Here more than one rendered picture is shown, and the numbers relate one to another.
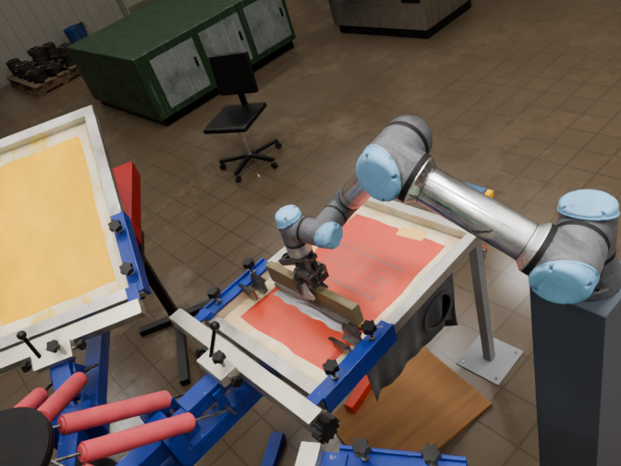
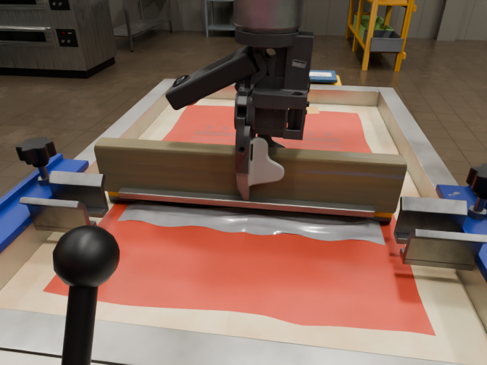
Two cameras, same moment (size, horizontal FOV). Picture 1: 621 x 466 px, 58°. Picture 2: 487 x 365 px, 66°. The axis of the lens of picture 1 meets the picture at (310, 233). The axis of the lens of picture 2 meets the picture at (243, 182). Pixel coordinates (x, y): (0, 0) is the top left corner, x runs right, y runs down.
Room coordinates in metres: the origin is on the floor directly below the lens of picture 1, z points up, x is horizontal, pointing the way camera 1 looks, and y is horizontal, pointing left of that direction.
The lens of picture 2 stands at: (1.06, 0.39, 1.27)
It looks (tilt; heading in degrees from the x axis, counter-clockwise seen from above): 31 degrees down; 311
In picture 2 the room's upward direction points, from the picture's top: straight up
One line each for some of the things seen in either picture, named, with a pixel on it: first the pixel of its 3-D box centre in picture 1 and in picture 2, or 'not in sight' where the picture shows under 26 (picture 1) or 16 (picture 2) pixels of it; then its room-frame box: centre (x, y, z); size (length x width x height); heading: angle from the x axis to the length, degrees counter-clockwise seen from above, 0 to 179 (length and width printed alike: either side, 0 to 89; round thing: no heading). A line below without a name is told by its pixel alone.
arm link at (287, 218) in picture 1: (292, 226); not in sight; (1.32, 0.04, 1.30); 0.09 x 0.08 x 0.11; 43
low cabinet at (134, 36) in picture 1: (183, 45); not in sight; (6.75, 0.65, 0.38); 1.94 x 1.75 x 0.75; 122
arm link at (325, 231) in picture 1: (323, 229); not in sight; (1.26, -0.04, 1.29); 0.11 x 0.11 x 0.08; 43
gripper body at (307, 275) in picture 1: (307, 266); (270, 83); (1.32, 0.04, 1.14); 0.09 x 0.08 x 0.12; 33
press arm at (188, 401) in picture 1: (209, 389); not in sight; (1.10, 0.42, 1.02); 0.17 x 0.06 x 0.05; 123
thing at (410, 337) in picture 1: (406, 328); not in sight; (1.28, -0.19, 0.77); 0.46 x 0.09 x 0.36; 123
